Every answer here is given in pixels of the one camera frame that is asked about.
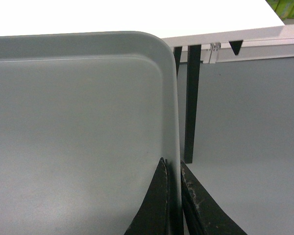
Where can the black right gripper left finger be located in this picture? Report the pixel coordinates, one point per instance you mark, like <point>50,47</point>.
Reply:
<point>152,217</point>

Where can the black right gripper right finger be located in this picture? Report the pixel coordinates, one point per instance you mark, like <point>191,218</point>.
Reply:
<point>203,215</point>

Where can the grey rectangular serving tray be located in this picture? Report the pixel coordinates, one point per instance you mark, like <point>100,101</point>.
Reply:
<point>84,121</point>

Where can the black table leg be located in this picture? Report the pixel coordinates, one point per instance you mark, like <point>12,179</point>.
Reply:
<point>193,68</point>

